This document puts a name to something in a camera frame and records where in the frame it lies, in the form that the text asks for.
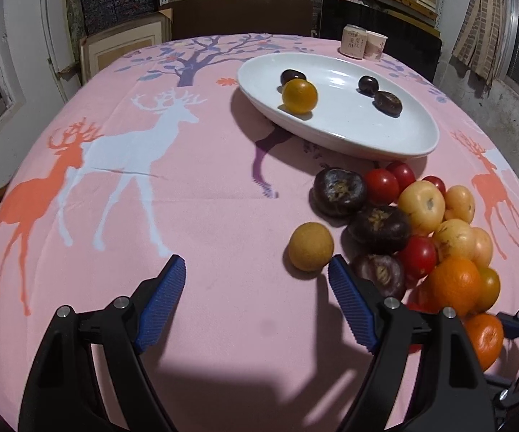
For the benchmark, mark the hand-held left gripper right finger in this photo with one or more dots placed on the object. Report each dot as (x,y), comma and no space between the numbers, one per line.
(351,306)

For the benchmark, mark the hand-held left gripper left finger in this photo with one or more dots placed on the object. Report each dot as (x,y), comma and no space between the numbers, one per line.
(163,299)

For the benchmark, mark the small orange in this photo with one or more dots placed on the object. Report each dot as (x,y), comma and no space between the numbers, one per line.
(484,339)
(455,285)

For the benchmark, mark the large dark water chestnut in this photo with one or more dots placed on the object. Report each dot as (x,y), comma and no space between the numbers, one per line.
(339,191)
(378,275)
(378,228)

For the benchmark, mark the yellow green cherry tomato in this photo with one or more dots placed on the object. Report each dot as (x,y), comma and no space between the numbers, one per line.
(490,288)

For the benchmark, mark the brown longan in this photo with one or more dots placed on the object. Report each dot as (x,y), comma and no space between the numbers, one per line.
(310,246)

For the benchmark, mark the red cherry tomato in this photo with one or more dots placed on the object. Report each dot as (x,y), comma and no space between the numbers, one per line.
(403,173)
(381,186)
(418,256)
(436,183)
(419,299)

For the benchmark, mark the yellow apricot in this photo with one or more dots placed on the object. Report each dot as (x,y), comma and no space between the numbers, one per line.
(421,207)
(459,203)
(484,246)
(455,239)

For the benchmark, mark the white oval plate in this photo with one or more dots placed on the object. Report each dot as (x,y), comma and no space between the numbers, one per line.
(345,117)

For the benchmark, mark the pink deer print tablecloth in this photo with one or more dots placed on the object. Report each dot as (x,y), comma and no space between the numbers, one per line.
(223,216)

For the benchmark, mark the small dark water chestnut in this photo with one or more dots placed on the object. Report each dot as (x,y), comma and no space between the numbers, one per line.
(292,75)
(368,85)
(387,104)

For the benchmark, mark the yellow orange cherry tomato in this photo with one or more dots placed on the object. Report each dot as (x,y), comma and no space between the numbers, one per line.
(300,96)

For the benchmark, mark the framed cardboard box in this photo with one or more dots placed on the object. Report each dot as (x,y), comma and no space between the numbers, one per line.
(120,51)

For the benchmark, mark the paper cup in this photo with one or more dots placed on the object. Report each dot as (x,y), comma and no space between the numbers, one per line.
(376,46)

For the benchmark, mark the beige drink can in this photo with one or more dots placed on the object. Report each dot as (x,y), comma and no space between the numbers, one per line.
(353,41)

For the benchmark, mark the brown cardboard sheet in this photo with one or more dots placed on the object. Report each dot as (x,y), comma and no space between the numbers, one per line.
(241,18)

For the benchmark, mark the stack of blue patterned boxes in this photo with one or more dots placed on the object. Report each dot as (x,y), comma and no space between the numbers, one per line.
(115,9)

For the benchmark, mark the white door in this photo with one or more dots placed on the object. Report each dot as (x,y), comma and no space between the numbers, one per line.
(59,22)

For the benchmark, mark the woven hanging blind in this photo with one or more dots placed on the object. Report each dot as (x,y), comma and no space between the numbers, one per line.
(484,31)

